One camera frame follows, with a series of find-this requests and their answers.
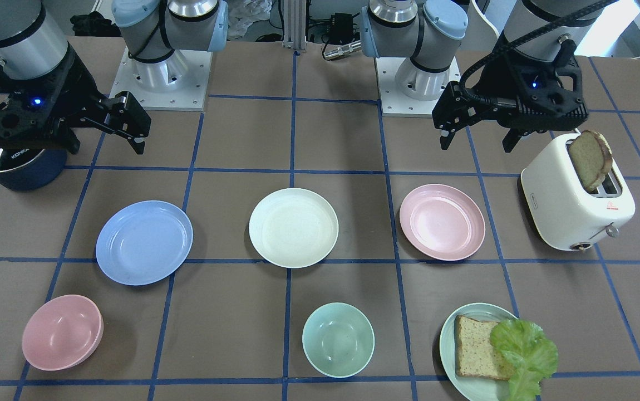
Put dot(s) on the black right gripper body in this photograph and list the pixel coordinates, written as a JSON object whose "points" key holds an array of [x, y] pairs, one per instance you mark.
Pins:
{"points": [[77, 79]]}

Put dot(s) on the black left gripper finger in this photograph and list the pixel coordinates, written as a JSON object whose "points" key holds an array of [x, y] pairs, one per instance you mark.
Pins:
{"points": [[512, 138], [450, 114]]}

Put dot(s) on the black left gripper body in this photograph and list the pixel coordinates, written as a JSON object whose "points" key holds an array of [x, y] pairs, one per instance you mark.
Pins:
{"points": [[491, 77]]}

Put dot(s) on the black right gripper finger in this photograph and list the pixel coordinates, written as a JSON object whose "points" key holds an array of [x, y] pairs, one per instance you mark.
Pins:
{"points": [[124, 116]]}

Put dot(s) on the pink plate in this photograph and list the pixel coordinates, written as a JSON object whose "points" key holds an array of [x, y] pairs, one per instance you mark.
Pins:
{"points": [[442, 222]]}

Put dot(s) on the blue plate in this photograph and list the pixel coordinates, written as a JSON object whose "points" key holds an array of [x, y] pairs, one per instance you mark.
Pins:
{"points": [[144, 243]]}

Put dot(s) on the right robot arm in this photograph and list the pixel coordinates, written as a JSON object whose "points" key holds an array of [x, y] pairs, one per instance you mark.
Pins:
{"points": [[32, 43]]}

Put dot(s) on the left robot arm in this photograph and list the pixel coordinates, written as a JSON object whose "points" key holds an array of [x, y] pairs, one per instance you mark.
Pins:
{"points": [[430, 34]]}

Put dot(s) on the dark blue saucepan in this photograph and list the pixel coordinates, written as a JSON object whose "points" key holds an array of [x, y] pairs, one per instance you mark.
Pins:
{"points": [[28, 169]]}

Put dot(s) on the bread slice in toaster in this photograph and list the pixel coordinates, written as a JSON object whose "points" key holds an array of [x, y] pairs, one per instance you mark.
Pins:
{"points": [[592, 159]]}

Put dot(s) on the white toaster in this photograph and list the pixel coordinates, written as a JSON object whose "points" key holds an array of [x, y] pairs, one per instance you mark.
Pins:
{"points": [[567, 217]]}

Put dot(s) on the cream white plate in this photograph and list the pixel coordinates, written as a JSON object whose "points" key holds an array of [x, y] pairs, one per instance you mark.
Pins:
{"points": [[293, 228]]}

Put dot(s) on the bread slice on plate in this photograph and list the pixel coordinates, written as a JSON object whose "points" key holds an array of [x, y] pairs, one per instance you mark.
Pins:
{"points": [[475, 355]]}

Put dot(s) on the green lettuce leaf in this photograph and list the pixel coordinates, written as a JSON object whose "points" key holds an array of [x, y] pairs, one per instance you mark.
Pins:
{"points": [[533, 356]]}

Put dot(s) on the pink bowl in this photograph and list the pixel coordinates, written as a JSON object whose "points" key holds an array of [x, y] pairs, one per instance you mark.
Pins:
{"points": [[62, 333]]}

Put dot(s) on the light green plate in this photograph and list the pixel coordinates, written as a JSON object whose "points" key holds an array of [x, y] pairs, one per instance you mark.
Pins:
{"points": [[471, 388]]}

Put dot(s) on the green bowl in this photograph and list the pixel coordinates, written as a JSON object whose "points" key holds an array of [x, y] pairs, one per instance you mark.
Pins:
{"points": [[338, 340]]}

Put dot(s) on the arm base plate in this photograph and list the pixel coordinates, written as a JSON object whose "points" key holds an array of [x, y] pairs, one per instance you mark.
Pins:
{"points": [[179, 83], [407, 91]]}

